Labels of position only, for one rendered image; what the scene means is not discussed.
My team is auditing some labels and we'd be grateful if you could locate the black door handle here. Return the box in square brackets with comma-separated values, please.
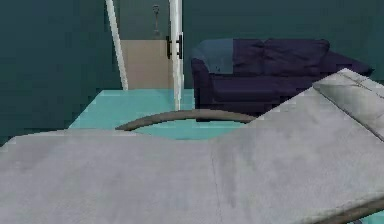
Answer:
[177, 33, 184, 60]
[165, 35, 173, 60]

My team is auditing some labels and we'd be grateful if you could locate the grey pillow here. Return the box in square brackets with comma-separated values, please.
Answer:
[312, 67, 384, 142]

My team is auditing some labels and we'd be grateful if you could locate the white room door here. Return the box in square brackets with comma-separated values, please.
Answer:
[168, 0, 185, 112]

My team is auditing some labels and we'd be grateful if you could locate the dark blue sofa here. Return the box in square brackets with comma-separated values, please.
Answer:
[190, 37, 375, 118]

